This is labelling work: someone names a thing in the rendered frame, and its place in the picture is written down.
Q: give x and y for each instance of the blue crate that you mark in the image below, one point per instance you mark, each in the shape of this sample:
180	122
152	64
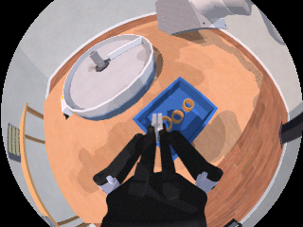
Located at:
170	100

